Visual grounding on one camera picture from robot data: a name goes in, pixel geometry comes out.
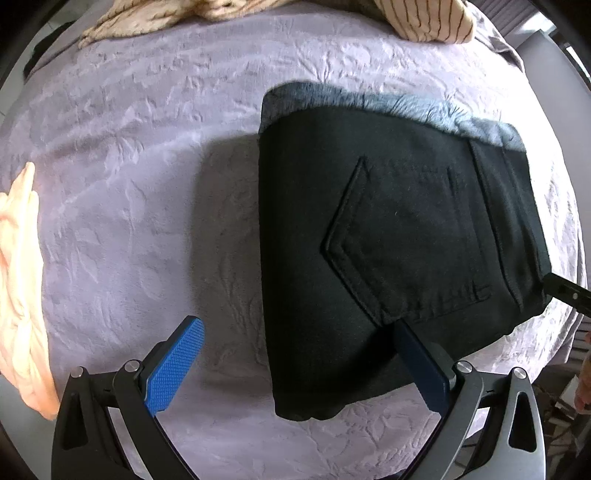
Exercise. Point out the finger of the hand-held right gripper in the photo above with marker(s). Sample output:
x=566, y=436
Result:
x=568, y=290

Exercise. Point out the grey cloth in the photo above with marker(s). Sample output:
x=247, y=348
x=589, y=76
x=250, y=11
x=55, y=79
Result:
x=496, y=44

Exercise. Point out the beige striped pillow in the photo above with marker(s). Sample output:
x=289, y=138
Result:
x=425, y=18

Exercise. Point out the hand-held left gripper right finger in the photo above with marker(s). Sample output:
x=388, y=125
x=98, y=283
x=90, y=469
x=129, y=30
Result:
x=420, y=364

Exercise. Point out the beige striped crumpled blanket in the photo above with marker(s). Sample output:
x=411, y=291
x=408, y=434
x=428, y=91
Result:
x=152, y=21

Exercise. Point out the peach cloth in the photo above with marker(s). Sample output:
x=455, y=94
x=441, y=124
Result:
x=18, y=286

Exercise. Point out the black pants with grey lining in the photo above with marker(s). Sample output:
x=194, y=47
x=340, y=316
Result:
x=406, y=240

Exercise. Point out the purple embossed blanket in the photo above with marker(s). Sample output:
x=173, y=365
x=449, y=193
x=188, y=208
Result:
x=138, y=207

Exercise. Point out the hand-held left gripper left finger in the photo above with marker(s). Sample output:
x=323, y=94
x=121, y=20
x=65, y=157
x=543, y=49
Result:
x=178, y=364

